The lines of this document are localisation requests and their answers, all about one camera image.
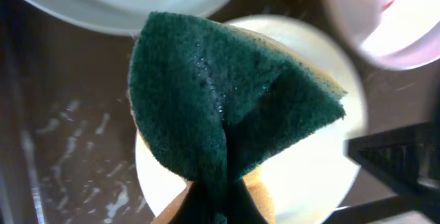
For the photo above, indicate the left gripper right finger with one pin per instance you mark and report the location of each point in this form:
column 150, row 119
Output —
column 239, row 206

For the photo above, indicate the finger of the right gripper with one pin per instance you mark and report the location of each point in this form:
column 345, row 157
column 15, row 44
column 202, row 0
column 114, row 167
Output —
column 407, row 161

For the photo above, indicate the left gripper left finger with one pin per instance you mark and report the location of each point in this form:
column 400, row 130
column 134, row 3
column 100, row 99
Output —
column 196, row 208

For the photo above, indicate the cream white plate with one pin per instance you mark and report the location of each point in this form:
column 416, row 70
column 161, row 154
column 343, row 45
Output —
column 305, row 180

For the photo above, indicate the green yellow scrub sponge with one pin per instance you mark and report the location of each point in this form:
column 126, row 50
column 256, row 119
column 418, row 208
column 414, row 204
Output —
column 213, row 102

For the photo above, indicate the brown serving tray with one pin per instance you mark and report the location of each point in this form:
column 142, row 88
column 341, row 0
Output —
column 68, row 140

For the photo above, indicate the pink white plate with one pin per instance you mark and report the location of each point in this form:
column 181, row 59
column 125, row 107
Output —
column 391, row 34

